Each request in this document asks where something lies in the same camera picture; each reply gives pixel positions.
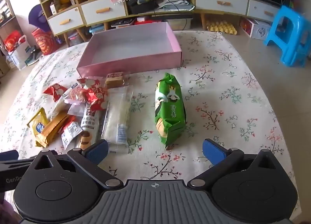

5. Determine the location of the black bag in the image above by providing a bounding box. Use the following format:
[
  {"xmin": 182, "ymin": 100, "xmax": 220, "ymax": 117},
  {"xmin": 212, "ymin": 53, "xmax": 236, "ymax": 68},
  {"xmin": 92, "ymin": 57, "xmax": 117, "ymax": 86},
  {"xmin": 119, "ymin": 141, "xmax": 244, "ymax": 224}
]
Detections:
[{"xmin": 128, "ymin": 0, "xmax": 159, "ymax": 15}]

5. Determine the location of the wooden shelf rack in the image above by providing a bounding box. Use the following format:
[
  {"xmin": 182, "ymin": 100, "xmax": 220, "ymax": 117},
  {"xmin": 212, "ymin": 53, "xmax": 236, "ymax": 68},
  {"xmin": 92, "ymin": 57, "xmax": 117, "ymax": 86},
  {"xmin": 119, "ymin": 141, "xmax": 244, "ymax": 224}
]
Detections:
[{"xmin": 0, "ymin": 0, "xmax": 15, "ymax": 30}]

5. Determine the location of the white cabinet drawer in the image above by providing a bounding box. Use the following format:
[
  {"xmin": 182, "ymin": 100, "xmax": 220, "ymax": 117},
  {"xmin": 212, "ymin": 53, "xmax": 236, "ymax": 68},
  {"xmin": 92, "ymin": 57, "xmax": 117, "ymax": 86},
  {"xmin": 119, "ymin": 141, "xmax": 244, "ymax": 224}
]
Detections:
[
  {"xmin": 47, "ymin": 9, "xmax": 84, "ymax": 36},
  {"xmin": 247, "ymin": 0, "xmax": 280, "ymax": 22},
  {"xmin": 80, "ymin": 0, "xmax": 128, "ymax": 25},
  {"xmin": 195, "ymin": 0, "xmax": 249, "ymax": 15}
]

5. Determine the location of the clear rice cracker packet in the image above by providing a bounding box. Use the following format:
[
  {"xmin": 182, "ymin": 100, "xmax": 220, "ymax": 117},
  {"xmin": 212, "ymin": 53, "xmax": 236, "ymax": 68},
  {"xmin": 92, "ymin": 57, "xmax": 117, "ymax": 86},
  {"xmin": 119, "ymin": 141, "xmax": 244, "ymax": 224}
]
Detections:
[{"xmin": 101, "ymin": 85, "xmax": 134, "ymax": 154}]

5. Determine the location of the red round gift bag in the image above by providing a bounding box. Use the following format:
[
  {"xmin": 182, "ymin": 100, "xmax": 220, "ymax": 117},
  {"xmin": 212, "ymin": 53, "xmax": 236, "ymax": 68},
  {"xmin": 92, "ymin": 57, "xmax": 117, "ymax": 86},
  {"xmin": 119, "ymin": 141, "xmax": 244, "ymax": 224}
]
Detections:
[{"xmin": 31, "ymin": 28, "xmax": 60, "ymax": 55}]

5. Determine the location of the blue plastic stool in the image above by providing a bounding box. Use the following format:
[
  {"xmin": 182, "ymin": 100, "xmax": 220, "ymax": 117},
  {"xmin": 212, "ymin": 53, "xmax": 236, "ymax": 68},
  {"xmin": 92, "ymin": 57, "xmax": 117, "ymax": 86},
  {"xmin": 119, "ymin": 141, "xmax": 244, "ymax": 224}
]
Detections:
[{"xmin": 264, "ymin": 5, "xmax": 311, "ymax": 67}]

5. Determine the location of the white printed box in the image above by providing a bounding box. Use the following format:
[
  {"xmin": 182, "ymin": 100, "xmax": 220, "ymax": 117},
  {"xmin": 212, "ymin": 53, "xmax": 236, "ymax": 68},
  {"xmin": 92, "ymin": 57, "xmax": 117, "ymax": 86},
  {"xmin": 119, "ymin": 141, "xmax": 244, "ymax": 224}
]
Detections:
[{"xmin": 239, "ymin": 17, "xmax": 271, "ymax": 40}]

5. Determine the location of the red box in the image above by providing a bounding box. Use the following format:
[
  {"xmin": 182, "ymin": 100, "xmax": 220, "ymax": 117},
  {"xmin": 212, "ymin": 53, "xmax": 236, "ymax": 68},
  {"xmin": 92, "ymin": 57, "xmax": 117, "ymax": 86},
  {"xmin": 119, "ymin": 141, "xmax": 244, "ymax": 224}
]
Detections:
[{"xmin": 134, "ymin": 18, "xmax": 156, "ymax": 25}]

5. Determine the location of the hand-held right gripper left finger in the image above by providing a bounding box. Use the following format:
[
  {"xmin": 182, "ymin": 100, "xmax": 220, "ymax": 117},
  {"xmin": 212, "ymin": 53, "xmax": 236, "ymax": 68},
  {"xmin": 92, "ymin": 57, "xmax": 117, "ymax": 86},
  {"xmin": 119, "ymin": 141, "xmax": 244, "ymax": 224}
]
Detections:
[{"xmin": 31, "ymin": 139, "xmax": 124, "ymax": 190}]

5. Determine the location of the pink cardboard box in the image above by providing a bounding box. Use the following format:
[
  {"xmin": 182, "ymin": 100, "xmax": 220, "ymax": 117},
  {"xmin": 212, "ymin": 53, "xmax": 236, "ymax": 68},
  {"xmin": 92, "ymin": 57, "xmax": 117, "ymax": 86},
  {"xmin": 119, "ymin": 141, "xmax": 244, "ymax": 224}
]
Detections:
[{"xmin": 76, "ymin": 22, "xmax": 183, "ymax": 78}]

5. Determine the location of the green snack packet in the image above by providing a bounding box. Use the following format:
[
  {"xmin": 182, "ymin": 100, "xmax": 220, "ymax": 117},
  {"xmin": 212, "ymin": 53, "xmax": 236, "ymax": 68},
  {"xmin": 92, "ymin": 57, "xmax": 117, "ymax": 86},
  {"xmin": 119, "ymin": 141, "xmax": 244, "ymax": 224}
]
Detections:
[{"xmin": 155, "ymin": 73, "xmax": 187, "ymax": 150}]

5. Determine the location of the yellow egg tray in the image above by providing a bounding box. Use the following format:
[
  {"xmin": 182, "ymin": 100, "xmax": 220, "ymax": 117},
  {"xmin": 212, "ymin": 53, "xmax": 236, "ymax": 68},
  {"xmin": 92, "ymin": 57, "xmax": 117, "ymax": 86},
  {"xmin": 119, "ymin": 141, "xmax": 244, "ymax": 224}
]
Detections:
[{"xmin": 206, "ymin": 20, "xmax": 237, "ymax": 35}]

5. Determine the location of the red label snack packet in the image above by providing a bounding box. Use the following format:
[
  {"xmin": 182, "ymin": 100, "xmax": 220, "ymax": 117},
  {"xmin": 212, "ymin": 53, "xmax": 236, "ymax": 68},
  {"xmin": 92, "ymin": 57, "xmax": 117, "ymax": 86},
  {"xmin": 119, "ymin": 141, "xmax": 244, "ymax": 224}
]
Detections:
[{"xmin": 59, "ymin": 120, "xmax": 83, "ymax": 150}]

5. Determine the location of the orange gold wafer packet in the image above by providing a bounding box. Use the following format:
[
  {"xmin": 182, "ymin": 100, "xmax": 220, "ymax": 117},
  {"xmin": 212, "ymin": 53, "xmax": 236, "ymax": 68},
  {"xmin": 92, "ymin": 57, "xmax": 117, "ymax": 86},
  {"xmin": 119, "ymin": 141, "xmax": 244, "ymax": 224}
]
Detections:
[{"xmin": 35, "ymin": 112, "xmax": 70, "ymax": 148}]

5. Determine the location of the pile of papers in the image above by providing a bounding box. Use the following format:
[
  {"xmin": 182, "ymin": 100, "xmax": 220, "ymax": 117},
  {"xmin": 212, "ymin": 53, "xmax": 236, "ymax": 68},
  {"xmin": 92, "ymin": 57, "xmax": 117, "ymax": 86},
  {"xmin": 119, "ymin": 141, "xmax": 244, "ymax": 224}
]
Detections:
[{"xmin": 158, "ymin": 0, "xmax": 195, "ymax": 11}]

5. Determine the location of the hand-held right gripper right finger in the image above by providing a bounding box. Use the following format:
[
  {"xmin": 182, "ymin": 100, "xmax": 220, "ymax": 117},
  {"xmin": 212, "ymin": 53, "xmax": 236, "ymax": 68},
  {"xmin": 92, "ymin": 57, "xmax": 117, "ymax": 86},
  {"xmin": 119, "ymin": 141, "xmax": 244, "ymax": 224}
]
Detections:
[{"xmin": 187, "ymin": 138, "xmax": 280, "ymax": 188}]

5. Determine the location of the grey cookie packet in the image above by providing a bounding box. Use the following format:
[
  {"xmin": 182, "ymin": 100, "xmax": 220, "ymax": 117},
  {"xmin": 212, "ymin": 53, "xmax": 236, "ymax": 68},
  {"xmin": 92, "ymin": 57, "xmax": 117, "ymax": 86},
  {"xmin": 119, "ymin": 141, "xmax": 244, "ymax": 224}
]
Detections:
[{"xmin": 78, "ymin": 104, "xmax": 100, "ymax": 149}]

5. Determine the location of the clear storage box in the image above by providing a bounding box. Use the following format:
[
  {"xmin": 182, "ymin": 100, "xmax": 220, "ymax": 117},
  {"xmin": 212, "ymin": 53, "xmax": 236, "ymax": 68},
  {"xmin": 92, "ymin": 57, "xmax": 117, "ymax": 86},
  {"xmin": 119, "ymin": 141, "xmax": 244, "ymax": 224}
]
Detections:
[{"xmin": 168, "ymin": 17, "xmax": 195, "ymax": 31}]

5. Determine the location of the clear brown biscuit packet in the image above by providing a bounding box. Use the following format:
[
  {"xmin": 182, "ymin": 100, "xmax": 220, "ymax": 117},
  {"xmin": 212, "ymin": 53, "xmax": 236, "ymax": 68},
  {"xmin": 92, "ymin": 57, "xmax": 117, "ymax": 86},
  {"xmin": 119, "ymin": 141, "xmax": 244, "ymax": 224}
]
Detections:
[{"xmin": 105, "ymin": 72, "xmax": 129, "ymax": 89}]

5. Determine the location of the purple hat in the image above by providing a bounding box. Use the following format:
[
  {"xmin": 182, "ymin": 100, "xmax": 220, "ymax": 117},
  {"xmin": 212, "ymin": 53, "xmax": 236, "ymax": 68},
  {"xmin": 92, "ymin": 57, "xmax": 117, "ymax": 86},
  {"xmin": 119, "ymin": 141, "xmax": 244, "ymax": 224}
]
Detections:
[{"xmin": 28, "ymin": 4, "xmax": 50, "ymax": 31}]

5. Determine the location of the yellow snack packet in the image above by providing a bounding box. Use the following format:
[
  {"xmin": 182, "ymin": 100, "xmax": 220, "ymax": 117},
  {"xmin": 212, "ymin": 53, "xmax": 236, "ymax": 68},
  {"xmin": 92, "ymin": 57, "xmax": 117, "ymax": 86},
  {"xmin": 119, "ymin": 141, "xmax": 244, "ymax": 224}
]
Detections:
[{"xmin": 27, "ymin": 107, "xmax": 50, "ymax": 142}]

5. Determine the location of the white red shopping bag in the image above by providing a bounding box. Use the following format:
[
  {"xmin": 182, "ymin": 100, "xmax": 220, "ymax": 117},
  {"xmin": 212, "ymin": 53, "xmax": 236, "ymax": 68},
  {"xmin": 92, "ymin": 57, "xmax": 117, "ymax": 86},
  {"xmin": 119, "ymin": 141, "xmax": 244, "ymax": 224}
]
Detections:
[{"xmin": 3, "ymin": 31, "xmax": 33, "ymax": 70}]

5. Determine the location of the red white snack packet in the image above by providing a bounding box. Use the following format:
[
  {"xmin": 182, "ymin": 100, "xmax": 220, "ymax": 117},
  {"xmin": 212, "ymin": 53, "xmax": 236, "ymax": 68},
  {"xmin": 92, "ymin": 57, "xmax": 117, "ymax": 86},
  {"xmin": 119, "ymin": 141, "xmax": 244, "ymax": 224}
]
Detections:
[{"xmin": 77, "ymin": 78, "xmax": 100, "ymax": 90}]

